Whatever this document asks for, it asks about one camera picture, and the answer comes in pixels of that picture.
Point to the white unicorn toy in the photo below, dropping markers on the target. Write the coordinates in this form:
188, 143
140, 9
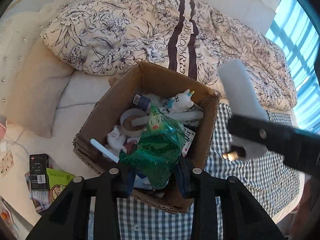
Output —
181, 102

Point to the green cartoon booklet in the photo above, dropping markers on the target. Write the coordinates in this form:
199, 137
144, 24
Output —
58, 180

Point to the floral patterned duvet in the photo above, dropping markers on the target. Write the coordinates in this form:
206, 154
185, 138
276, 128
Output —
108, 37

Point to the white tape roll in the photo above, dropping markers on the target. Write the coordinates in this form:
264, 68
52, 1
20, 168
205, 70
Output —
125, 122

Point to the black product box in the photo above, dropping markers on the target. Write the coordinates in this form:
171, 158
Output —
38, 164

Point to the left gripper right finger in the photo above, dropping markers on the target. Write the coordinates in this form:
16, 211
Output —
196, 184

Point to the beige pillow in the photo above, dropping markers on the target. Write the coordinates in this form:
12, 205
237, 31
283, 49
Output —
37, 91

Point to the white foam stick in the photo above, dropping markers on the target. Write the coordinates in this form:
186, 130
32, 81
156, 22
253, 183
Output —
185, 116

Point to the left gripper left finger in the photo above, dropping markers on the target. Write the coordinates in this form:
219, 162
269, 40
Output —
106, 189

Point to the green snack bag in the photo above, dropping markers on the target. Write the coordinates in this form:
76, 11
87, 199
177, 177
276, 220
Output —
158, 149

